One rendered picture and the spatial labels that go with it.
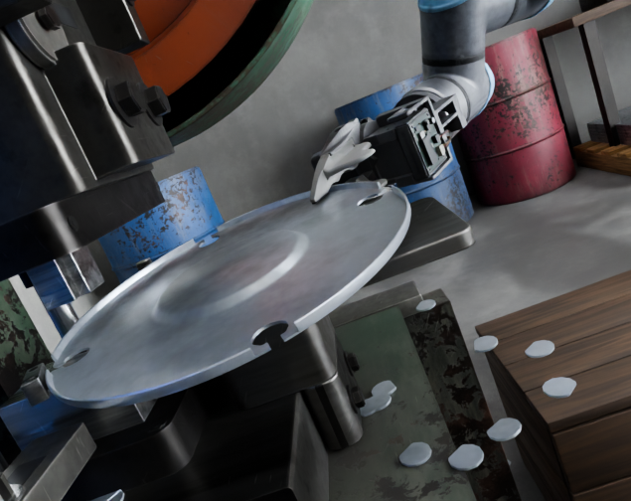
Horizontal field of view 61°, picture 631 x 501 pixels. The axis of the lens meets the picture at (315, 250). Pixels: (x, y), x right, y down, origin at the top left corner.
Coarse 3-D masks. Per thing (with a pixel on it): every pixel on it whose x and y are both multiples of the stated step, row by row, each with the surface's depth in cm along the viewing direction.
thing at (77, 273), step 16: (64, 256) 40; (80, 256) 41; (32, 272) 39; (48, 272) 39; (64, 272) 40; (80, 272) 40; (96, 272) 43; (48, 288) 40; (64, 288) 40; (80, 288) 41; (48, 304) 40; (64, 304) 40
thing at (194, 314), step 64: (384, 192) 44; (192, 256) 51; (256, 256) 41; (320, 256) 37; (384, 256) 32; (128, 320) 42; (192, 320) 36; (256, 320) 32; (64, 384) 35; (128, 384) 31; (192, 384) 28
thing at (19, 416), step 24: (72, 360) 41; (0, 408) 37; (24, 408) 36; (48, 408) 36; (72, 408) 36; (120, 408) 36; (144, 408) 37; (24, 432) 37; (48, 432) 37; (96, 432) 37
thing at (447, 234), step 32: (416, 224) 40; (448, 224) 36; (416, 256) 34; (320, 320) 41; (288, 352) 38; (320, 352) 38; (352, 352) 47; (256, 384) 39; (288, 384) 38; (320, 384) 39; (352, 384) 45; (320, 416) 39; (352, 416) 40
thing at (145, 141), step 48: (0, 48) 31; (48, 48) 33; (96, 48) 35; (0, 96) 31; (48, 96) 33; (96, 96) 34; (144, 96) 41; (0, 144) 32; (48, 144) 32; (96, 144) 35; (144, 144) 37; (0, 192) 33; (48, 192) 33
